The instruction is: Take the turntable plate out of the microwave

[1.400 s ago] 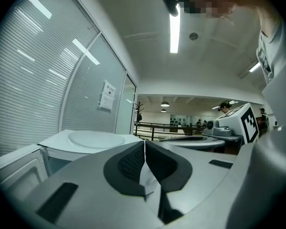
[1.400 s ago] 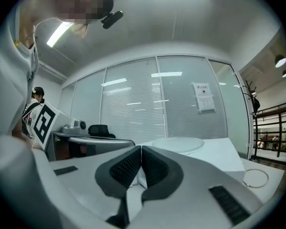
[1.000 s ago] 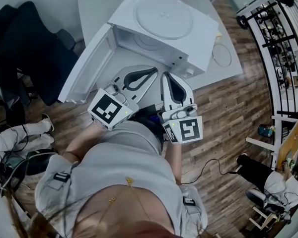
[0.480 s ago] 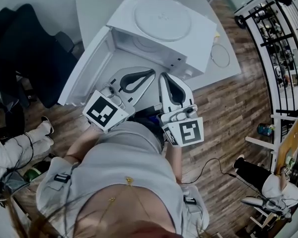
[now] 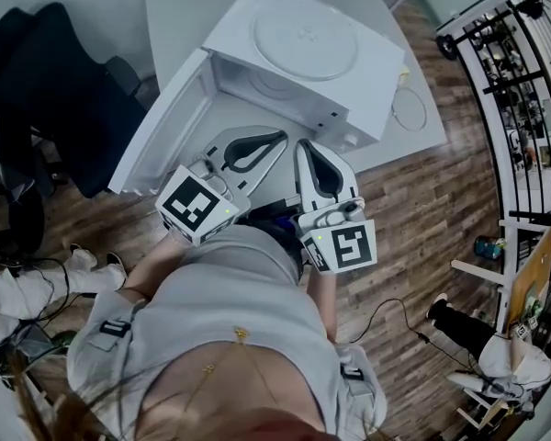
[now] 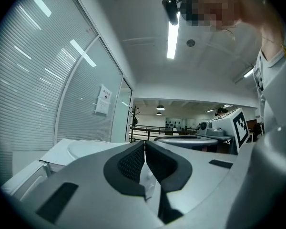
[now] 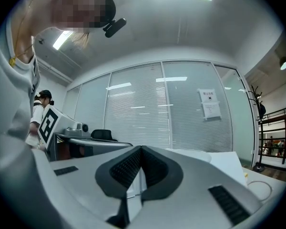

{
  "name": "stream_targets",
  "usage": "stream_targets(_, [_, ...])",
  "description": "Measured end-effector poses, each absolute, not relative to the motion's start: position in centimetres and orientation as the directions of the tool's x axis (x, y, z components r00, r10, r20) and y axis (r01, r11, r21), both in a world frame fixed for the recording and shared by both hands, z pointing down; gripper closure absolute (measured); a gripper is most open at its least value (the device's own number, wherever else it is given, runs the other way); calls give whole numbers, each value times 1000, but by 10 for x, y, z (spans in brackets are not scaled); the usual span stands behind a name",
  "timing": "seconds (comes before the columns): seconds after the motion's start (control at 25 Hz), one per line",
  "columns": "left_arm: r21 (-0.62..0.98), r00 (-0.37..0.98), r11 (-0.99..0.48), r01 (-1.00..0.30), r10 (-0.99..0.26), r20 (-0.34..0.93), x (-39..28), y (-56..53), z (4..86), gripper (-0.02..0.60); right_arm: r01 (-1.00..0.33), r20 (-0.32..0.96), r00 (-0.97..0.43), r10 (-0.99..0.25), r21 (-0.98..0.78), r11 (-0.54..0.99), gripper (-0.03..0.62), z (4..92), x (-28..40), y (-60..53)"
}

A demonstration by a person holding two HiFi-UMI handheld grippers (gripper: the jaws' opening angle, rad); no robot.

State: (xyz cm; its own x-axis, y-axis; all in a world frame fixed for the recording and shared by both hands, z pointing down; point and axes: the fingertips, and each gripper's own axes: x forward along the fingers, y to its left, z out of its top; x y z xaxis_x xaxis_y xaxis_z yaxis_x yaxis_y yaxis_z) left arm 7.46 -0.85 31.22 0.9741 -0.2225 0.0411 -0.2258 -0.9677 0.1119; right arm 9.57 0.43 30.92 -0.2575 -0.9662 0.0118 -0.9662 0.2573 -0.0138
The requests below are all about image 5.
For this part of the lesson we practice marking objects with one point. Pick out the black metal shelf rack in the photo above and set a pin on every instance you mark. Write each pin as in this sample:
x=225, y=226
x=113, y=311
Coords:
x=537, y=218

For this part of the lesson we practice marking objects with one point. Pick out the black office chair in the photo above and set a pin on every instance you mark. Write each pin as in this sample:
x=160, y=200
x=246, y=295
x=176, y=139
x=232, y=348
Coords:
x=25, y=209
x=64, y=85

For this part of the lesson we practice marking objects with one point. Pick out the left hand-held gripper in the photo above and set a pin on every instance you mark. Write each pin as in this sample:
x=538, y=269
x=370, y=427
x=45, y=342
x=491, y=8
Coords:
x=193, y=205

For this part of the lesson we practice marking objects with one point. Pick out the person's left forearm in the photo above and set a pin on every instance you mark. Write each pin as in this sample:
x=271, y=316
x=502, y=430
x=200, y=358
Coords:
x=151, y=269

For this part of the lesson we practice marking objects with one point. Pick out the round glass turntable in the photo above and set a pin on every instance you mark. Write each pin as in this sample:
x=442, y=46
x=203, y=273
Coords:
x=303, y=58

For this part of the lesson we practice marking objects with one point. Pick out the white microwave oven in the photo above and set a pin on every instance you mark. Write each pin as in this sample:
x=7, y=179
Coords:
x=229, y=30

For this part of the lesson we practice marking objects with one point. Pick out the person's right forearm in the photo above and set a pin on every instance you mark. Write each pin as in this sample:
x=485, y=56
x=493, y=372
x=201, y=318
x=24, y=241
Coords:
x=323, y=301

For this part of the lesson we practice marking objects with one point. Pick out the person's grey top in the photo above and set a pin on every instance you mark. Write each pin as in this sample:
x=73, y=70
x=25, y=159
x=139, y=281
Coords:
x=229, y=283

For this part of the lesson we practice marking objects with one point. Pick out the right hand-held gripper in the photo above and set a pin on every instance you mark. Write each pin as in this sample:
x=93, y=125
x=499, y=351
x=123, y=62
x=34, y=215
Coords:
x=344, y=246

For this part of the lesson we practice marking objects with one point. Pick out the wooden board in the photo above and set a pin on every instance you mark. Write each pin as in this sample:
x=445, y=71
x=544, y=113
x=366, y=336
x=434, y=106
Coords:
x=532, y=278

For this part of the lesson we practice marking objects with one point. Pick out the white desk frame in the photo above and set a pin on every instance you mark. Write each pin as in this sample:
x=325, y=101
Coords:
x=477, y=271

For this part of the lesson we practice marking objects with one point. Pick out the person's black trousers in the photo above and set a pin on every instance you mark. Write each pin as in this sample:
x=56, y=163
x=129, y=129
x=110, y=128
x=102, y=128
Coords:
x=268, y=214

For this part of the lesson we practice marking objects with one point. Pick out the teal cup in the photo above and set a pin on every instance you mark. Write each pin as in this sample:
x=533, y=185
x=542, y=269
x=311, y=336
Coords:
x=489, y=247

